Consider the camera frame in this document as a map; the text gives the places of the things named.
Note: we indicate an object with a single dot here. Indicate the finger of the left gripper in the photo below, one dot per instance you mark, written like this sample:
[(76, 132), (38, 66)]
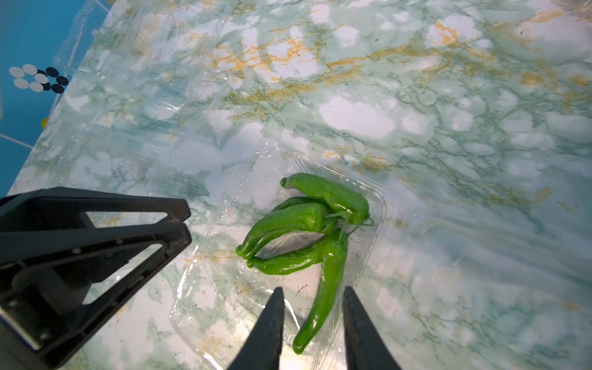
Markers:
[(62, 208), (58, 288)]

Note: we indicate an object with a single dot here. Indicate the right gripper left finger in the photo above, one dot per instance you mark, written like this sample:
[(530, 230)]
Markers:
[(263, 347)]

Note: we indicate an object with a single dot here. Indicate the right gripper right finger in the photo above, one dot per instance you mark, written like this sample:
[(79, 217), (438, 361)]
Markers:
[(364, 347)]

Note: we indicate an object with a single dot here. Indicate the clear clamshell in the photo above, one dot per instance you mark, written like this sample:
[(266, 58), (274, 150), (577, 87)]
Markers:
[(139, 73), (221, 295)]

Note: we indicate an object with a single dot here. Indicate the green pepper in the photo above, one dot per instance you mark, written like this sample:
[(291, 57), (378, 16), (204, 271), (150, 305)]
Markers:
[(333, 252), (308, 217)]

